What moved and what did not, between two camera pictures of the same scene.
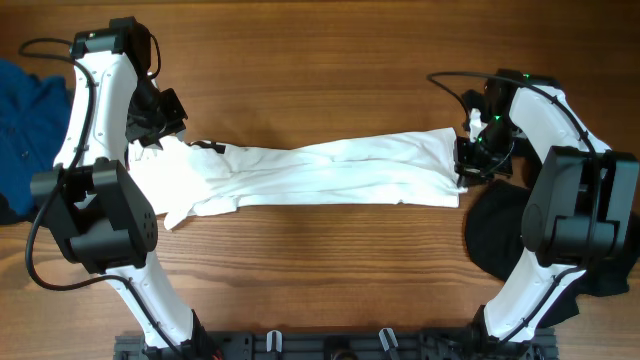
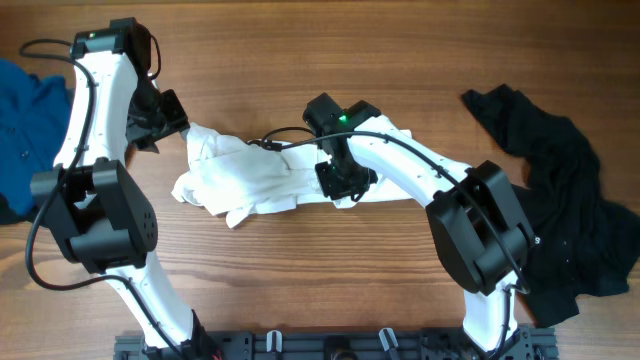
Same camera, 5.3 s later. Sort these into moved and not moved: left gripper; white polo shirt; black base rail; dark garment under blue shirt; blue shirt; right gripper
Moved: right gripper; white polo shirt
Not moved: dark garment under blue shirt; black base rail; blue shirt; left gripper
